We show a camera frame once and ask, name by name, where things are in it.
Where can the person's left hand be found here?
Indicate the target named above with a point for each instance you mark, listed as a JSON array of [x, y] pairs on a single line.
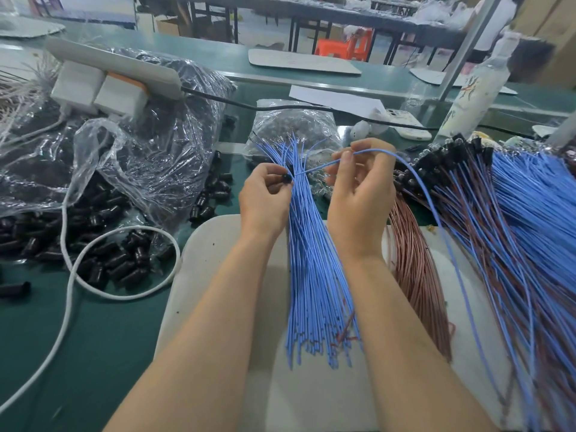
[[264, 204]]

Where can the person's right hand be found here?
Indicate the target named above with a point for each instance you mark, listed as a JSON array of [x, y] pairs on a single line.
[[360, 207]]

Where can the small black cap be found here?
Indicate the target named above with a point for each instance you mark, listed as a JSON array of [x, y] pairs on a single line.
[[287, 177]]

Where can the pile of black plastic caps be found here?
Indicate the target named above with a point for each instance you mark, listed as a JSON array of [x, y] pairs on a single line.
[[27, 243]]

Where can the person's right forearm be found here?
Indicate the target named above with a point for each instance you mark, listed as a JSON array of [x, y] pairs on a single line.
[[418, 355]]

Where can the person's left forearm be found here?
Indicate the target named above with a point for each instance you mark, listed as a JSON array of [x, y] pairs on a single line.
[[193, 360]]

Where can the white computer mouse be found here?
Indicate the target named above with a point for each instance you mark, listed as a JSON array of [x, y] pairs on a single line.
[[359, 131]]

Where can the small clear plastic bag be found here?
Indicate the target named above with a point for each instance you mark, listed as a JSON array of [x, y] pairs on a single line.
[[292, 126]]

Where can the white flat device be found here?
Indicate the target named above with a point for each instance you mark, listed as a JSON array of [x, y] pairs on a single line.
[[403, 124]]

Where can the white paper sheet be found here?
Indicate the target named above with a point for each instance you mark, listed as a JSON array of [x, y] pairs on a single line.
[[333, 100]]

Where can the large clear plastic bag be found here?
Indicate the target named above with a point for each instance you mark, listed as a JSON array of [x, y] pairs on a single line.
[[171, 135]]

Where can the white flat tray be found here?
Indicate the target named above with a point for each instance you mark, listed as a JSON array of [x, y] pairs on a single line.
[[304, 62], [427, 76], [31, 28]]

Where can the orange plastic stool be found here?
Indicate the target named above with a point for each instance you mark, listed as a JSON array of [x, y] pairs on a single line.
[[345, 45]]

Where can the white spray bottle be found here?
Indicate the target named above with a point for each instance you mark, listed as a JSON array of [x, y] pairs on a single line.
[[474, 90]]

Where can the white orange charger adapter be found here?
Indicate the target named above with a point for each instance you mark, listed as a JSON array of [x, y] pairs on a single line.
[[121, 95]]

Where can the white work board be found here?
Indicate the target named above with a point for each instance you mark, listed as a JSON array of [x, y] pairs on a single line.
[[207, 391]]

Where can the white power strip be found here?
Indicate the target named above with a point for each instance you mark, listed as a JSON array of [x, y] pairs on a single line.
[[117, 67]]

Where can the cardboard boxes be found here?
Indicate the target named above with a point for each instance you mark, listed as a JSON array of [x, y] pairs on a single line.
[[549, 27]]

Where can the blue table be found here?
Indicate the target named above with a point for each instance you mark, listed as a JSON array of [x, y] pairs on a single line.
[[81, 8]]

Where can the slanted metal frame post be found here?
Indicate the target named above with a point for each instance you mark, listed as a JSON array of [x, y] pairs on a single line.
[[468, 42]]

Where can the long black-frame table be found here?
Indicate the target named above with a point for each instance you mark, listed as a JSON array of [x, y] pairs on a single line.
[[288, 8]]

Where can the short metal frame post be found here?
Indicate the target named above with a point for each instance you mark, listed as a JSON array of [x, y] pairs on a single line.
[[564, 132]]

